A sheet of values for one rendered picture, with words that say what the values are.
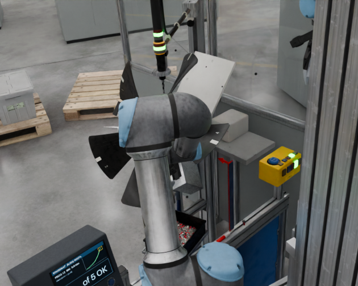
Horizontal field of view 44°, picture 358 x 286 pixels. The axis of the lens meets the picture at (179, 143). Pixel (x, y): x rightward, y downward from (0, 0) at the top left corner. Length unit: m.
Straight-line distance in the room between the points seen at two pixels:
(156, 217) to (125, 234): 2.07
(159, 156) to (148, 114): 0.11
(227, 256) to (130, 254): 1.90
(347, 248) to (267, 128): 1.57
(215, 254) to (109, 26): 6.37
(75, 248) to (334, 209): 0.69
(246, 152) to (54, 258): 1.32
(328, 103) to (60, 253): 0.80
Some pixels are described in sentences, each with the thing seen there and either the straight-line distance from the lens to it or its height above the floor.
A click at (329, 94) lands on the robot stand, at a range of 0.83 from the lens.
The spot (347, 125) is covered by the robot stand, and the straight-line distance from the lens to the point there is 0.83.
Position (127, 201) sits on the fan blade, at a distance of 1.85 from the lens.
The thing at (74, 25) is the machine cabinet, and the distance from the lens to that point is 7.26.
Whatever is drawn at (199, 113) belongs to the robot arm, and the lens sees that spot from 1.09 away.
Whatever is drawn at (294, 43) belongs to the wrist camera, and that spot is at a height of 1.59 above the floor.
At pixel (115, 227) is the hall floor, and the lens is 3.24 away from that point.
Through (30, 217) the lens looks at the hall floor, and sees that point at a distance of 3.55.
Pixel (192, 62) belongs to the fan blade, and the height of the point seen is 1.45.
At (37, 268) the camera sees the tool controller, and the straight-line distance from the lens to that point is 1.25.
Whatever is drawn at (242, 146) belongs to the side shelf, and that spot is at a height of 0.86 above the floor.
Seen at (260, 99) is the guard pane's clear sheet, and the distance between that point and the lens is 2.42.
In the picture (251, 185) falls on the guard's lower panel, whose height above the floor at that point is 0.46.
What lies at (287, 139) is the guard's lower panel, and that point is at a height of 0.88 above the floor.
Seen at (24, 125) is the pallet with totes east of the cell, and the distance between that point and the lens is 4.57.
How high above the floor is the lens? 2.09
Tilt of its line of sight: 31 degrees down
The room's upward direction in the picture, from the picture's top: 5 degrees counter-clockwise
